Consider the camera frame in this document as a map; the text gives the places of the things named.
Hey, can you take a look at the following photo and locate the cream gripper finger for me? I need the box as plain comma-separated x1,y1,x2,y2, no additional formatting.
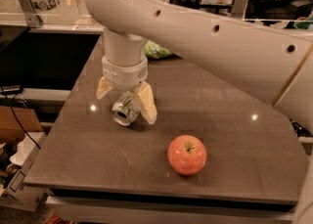
96,76,113,100
135,82,157,124

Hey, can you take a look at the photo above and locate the right metal bracket post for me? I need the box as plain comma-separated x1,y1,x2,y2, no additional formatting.
231,0,248,20

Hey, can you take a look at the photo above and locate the white green 7up can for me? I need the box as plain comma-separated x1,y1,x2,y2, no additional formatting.
112,91,140,126

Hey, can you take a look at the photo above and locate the left metal bracket post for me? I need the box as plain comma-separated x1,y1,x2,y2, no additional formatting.
18,0,42,28

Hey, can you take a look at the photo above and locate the red apple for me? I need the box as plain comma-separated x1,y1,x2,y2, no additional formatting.
167,135,206,176

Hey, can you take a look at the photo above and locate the black cable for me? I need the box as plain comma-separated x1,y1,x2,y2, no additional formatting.
0,85,42,151

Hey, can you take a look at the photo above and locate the brown cardboard box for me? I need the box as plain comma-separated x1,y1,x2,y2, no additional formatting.
0,106,42,144

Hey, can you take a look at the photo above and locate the green chip bag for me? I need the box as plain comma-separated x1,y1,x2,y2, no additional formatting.
145,40,171,59

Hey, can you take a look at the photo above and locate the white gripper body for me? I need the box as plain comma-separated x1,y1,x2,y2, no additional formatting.
102,57,148,91

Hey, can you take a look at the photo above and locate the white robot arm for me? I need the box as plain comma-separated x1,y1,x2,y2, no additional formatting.
85,0,313,132

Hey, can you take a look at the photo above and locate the white cardboard box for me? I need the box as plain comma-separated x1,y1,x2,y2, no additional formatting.
0,132,46,212

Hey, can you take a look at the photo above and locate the metal bracket post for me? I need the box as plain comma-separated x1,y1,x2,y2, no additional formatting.
18,0,42,28
231,0,248,20

